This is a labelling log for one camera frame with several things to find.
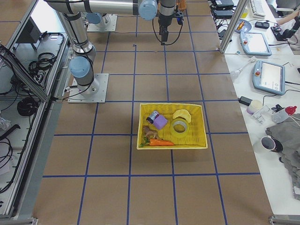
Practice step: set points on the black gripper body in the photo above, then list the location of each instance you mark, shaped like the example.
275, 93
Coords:
165, 20

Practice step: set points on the yellow tape roll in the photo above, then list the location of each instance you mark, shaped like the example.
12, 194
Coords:
179, 128

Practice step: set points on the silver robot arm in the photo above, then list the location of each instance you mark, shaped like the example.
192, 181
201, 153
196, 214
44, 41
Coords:
81, 66
96, 18

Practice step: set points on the blue plate with items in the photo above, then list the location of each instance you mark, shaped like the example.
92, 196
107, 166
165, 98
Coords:
242, 25

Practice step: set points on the upper teach pendant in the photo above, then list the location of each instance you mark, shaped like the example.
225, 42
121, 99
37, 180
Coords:
254, 44

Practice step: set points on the teach pendant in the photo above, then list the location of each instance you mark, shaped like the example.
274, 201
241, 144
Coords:
269, 77
254, 44

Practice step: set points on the black silver can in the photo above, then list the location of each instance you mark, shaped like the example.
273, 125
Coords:
152, 117

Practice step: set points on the yellow banana toy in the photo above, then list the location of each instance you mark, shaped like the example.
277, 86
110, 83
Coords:
182, 113

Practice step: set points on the white keyboard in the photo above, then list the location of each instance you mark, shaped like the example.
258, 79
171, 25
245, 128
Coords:
257, 9

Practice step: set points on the purple foam block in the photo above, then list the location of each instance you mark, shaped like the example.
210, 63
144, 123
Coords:
160, 122

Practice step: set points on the yellow woven plastic basket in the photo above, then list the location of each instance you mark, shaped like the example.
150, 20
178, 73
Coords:
196, 137

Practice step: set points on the black power adapter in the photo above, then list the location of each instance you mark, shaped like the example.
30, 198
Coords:
245, 101

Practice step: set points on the brown toy lion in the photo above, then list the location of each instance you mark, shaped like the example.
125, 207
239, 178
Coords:
148, 133

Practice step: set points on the lower teach pendant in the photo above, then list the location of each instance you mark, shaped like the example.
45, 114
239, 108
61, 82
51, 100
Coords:
269, 77

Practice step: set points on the orange toy carrot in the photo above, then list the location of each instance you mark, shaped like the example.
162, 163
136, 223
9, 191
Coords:
156, 142

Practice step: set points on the white purple cup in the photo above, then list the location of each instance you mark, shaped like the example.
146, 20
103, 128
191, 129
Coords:
254, 106

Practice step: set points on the clear plastic packaging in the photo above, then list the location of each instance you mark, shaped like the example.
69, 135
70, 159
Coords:
259, 115

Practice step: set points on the red cap bottle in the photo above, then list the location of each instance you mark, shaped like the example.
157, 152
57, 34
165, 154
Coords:
283, 114

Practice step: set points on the pink rimmed mug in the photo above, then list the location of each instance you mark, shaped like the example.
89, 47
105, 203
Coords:
267, 144

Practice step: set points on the grey folded cloth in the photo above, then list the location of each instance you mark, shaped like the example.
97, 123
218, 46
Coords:
287, 134

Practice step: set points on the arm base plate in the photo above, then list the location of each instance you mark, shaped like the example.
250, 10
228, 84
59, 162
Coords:
110, 28
96, 93

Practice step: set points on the aluminium frame post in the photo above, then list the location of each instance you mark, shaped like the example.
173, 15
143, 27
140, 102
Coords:
231, 27

